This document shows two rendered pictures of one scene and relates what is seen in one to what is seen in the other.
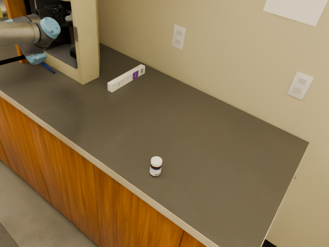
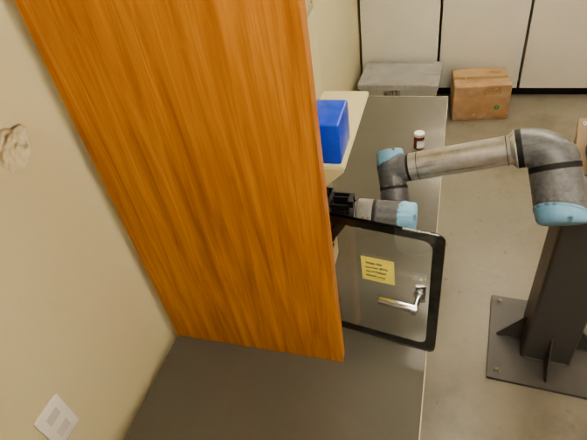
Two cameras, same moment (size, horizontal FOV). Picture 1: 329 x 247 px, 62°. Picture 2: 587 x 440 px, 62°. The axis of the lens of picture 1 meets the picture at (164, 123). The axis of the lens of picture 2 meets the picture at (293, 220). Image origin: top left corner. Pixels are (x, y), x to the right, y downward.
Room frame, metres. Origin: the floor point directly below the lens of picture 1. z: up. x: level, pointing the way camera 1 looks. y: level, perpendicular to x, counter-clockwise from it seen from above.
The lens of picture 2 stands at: (1.45, 1.52, 2.08)
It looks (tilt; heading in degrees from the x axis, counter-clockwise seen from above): 41 degrees down; 261
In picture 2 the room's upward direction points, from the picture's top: 10 degrees counter-clockwise
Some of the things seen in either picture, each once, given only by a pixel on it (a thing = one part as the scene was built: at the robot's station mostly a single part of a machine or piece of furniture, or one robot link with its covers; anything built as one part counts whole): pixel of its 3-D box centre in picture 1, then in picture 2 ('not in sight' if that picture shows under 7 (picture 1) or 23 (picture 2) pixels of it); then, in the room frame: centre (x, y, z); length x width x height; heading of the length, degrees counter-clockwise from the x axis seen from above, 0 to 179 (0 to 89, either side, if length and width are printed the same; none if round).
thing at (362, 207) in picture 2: (33, 23); (363, 213); (1.12, 0.62, 1.24); 0.08 x 0.05 x 0.08; 59
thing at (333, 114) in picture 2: not in sight; (320, 131); (1.23, 0.69, 1.56); 0.10 x 0.10 x 0.09; 59
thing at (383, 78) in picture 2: not in sight; (400, 92); (-0.10, -1.79, 0.17); 0.60 x 0.42 x 0.33; 147
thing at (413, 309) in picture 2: not in sight; (400, 299); (1.14, 0.88, 1.20); 0.10 x 0.05 x 0.03; 140
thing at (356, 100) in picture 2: not in sight; (334, 143); (1.18, 0.60, 1.46); 0.32 x 0.12 x 0.10; 59
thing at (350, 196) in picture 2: (50, 17); (333, 209); (1.19, 0.57, 1.24); 0.12 x 0.08 x 0.09; 149
